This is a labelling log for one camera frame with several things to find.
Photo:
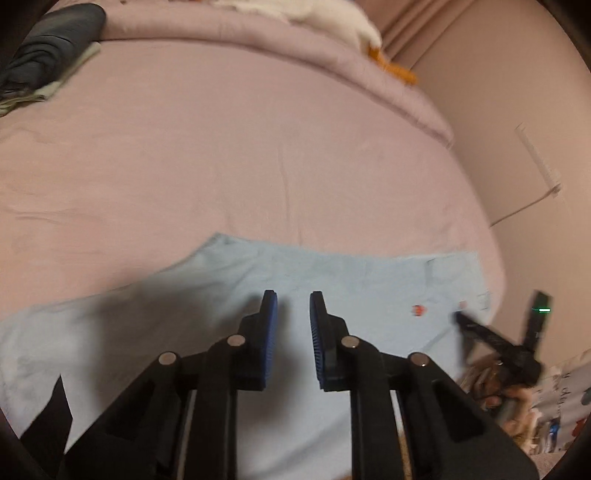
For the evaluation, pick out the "person's right hand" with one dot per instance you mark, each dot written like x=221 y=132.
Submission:
x=515 y=404

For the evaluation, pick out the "white plush toy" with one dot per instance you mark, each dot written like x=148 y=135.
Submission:
x=337 y=16

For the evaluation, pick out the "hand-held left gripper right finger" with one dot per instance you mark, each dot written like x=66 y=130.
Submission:
x=317 y=332

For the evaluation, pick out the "wall power strip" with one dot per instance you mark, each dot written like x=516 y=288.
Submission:
x=540 y=159

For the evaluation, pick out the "bed with pink sheet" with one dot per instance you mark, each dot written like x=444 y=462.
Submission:
x=231 y=152

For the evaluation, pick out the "light blue pants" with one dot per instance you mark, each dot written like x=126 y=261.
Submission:
x=351 y=281

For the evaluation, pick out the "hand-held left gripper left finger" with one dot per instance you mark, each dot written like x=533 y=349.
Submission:
x=270 y=323

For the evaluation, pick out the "grey-green folded cloth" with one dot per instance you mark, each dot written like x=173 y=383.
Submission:
x=55 y=81

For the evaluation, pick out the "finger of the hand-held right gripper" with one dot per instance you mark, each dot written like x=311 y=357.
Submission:
x=480 y=332
x=540 y=318

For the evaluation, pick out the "pink duvet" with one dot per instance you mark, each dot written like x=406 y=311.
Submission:
x=277 y=34

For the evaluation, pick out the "pink curtain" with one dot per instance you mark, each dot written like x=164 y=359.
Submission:
x=415 y=27

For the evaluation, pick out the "dark folded clothes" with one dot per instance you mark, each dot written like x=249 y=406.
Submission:
x=46 y=46

